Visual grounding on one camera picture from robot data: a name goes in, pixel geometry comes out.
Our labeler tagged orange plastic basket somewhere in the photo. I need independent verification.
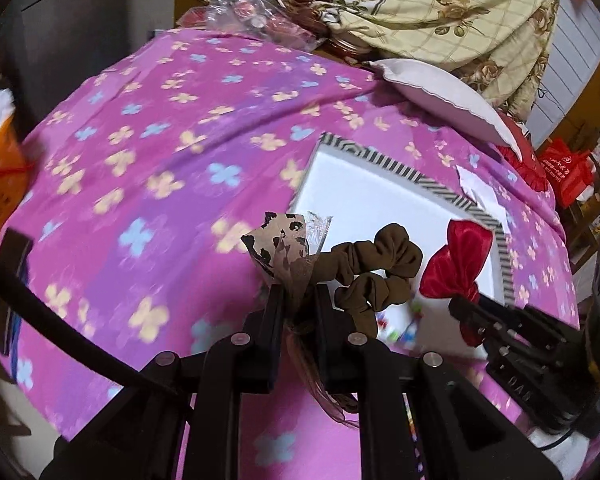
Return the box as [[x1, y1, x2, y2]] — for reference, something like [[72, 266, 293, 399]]
[[0, 115, 33, 248]]

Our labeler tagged red ruffled cushion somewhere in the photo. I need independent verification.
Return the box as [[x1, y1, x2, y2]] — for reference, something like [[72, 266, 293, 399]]
[[495, 110, 556, 193]]

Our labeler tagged white pillow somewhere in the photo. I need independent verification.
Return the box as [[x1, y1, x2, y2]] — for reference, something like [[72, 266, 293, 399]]
[[362, 58, 523, 158]]

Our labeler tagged brown scrunchie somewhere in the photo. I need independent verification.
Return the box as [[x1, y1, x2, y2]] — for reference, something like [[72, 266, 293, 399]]
[[327, 222, 423, 336]]

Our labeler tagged red shopping bag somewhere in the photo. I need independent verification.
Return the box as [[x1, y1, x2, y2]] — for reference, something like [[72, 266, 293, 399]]
[[537, 137, 596, 208]]

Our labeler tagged round wooden box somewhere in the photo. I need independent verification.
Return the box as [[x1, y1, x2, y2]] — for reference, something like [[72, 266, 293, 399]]
[[325, 32, 376, 58]]

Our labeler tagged beige floral quilt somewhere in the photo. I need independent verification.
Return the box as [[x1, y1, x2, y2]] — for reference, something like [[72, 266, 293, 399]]
[[275, 0, 563, 121]]

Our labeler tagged white paper sheet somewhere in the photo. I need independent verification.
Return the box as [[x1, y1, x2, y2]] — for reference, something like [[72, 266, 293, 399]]
[[455, 164, 511, 233]]

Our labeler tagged pink floral bedsheet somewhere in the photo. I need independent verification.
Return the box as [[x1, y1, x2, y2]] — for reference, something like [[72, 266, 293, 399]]
[[0, 27, 581, 480]]

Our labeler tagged black cable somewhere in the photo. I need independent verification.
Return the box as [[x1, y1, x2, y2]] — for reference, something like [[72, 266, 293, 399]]
[[0, 242, 146, 401]]

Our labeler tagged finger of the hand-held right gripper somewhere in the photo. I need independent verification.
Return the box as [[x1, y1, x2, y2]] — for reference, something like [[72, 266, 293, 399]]
[[449, 294, 536, 333], [467, 325, 523, 362]]

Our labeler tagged striped rim tray box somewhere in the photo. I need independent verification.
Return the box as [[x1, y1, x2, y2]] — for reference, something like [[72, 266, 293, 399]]
[[286, 132, 516, 361]]

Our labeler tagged grey refrigerator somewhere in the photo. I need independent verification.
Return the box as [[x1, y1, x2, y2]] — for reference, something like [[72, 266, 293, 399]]
[[0, 0, 176, 126]]

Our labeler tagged clear plastic bag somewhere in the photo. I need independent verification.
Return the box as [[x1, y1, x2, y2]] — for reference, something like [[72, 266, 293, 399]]
[[177, 0, 331, 51]]

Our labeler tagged leopard print hair bow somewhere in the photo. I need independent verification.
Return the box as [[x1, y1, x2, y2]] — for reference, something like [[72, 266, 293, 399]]
[[241, 211, 363, 430]]

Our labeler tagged dark smartphone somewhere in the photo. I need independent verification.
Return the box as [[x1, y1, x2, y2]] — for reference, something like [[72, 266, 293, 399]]
[[0, 229, 35, 361]]

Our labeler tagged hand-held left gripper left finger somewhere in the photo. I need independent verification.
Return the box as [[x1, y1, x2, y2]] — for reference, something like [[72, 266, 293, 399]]
[[40, 284, 287, 480]]

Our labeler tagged red satin hair bow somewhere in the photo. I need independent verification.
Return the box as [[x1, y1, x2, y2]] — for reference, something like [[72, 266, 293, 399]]
[[419, 219, 496, 348]]

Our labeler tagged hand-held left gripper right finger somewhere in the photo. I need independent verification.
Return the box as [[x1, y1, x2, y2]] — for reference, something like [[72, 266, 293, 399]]
[[314, 285, 563, 480]]

